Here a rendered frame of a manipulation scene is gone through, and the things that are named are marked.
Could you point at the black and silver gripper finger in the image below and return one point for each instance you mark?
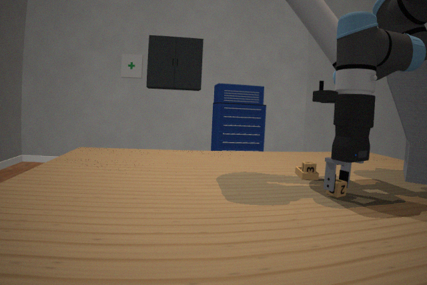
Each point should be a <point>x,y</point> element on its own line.
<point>345,173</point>
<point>330,173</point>

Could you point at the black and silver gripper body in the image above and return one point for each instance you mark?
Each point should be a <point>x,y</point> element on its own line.
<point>353,112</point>

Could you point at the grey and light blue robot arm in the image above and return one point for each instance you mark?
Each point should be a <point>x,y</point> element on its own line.
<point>398,44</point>

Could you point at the tan wooden tray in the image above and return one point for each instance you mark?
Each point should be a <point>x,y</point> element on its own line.
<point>306,176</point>

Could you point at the beige cube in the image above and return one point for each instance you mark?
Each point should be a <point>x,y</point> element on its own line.
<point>339,190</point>
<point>308,167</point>

